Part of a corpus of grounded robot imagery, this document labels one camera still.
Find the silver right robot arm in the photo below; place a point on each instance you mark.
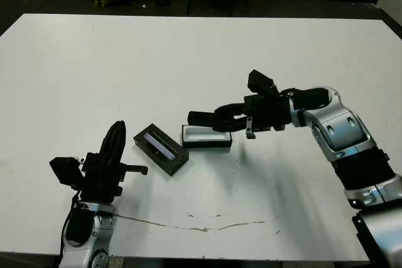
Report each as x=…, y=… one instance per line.
x=339, y=126

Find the black bar-shaped camera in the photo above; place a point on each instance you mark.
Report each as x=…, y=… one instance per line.
x=201, y=119

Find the black box lid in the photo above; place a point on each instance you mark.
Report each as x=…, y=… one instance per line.
x=171, y=164

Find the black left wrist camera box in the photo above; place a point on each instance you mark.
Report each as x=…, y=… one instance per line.
x=66, y=170

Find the black box with white insert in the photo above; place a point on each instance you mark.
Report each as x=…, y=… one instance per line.
x=204, y=145

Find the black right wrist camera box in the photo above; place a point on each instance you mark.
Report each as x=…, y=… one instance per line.
x=259, y=81

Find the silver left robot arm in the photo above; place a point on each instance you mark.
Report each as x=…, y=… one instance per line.
x=100, y=227

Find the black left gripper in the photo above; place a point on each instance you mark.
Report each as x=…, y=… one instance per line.
x=100, y=183

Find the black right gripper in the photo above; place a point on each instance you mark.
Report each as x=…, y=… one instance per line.
x=270, y=112

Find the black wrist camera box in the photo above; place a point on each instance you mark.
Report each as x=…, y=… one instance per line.
x=66, y=170
x=259, y=81

